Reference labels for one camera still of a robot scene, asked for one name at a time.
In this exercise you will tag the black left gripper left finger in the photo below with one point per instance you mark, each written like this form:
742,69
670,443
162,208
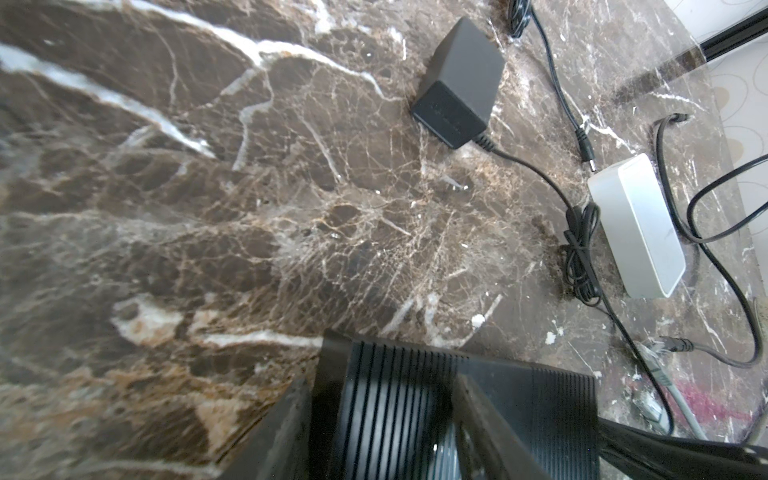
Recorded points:
278,447

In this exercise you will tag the black network switch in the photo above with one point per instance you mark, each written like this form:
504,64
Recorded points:
381,409

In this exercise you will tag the black power adapter near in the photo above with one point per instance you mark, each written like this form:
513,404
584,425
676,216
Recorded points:
458,91

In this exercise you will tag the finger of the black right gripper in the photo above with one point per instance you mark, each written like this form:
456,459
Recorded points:
642,455

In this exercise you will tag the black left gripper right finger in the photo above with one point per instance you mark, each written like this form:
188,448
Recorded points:
487,447

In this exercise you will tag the black corner frame post right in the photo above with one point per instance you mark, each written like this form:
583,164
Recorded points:
736,36

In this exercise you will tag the white rectangular box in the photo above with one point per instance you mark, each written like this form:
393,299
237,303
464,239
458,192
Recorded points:
638,227

